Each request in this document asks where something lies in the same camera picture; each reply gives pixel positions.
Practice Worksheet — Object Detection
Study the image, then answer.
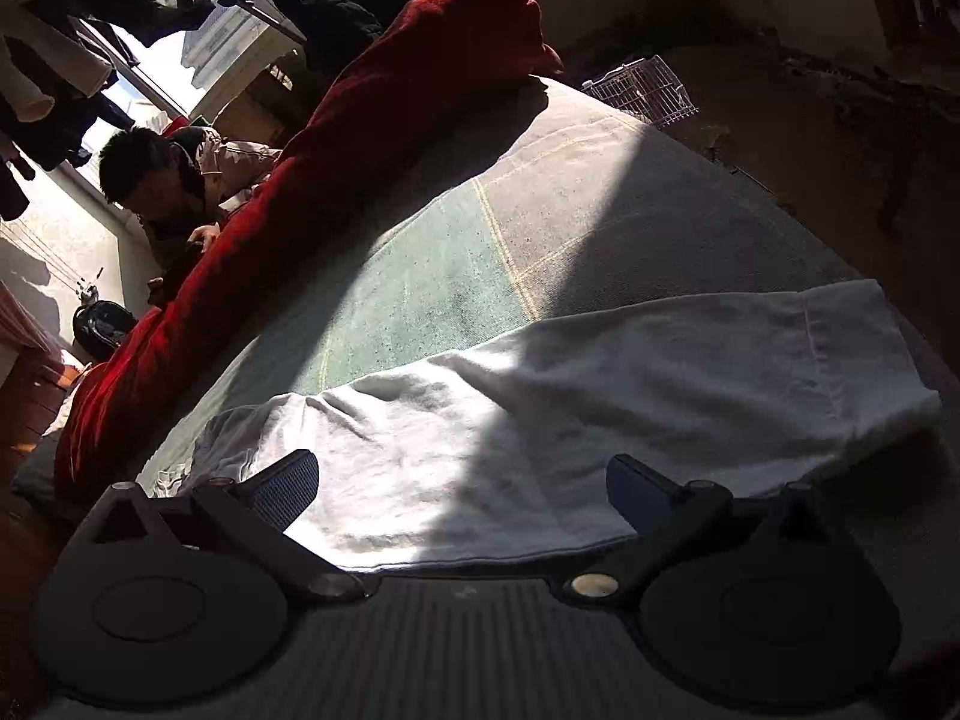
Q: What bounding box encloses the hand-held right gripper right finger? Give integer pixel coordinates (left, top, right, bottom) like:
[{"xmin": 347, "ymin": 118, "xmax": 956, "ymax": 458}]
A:
[{"xmin": 564, "ymin": 454, "xmax": 833, "ymax": 605}]

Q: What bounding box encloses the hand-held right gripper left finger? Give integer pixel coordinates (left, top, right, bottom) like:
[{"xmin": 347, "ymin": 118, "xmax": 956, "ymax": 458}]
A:
[{"xmin": 73, "ymin": 448, "xmax": 376, "ymax": 605}]

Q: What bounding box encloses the white t-shirt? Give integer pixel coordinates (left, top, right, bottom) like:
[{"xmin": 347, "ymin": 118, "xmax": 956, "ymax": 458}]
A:
[{"xmin": 154, "ymin": 279, "xmax": 942, "ymax": 571}]

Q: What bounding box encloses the row of hanging clothes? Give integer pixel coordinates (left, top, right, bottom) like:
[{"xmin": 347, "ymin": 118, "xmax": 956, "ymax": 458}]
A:
[{"xmin": 0, "ymin": 0, "xmax": 218, "ymax": 218}]

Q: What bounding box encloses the black backpack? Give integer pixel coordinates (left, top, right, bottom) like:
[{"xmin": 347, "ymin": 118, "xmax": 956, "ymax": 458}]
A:
[{"xmin": 73, "ymin": 300, "xmax": 140, "ymax": 361}]

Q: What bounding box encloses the wooden headboard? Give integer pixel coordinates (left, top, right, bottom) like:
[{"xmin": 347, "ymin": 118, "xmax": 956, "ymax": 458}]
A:
[{"xmin": 0, "ymin": 345, "xmax": 83, "ymax": 496}]

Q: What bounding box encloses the orange curtain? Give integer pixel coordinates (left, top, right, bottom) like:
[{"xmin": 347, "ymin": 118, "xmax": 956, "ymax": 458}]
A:
[{"xmin": 0, "ymin": 281, "xmax": 61, "ymax": 353}]

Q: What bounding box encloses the red duvet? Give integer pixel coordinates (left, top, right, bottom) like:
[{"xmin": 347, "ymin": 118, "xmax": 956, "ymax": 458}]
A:
[{"xmin": 54, "ymin": 0, "xmax": 563, "ymax": 500}]

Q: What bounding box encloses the white wire basket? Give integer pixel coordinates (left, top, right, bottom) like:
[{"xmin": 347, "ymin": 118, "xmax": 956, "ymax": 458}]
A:
[{"xmin": 581, "ymin": 55, "xmax": 698, "ymax": 128}]

